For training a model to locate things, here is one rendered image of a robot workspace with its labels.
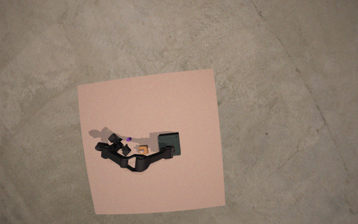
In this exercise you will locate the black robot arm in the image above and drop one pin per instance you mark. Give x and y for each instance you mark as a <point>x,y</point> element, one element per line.
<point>142,161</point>

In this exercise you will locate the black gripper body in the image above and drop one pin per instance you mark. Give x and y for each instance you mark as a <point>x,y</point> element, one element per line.
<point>113,138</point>

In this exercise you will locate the orange square block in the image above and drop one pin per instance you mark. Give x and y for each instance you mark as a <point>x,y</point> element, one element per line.
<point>145,147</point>

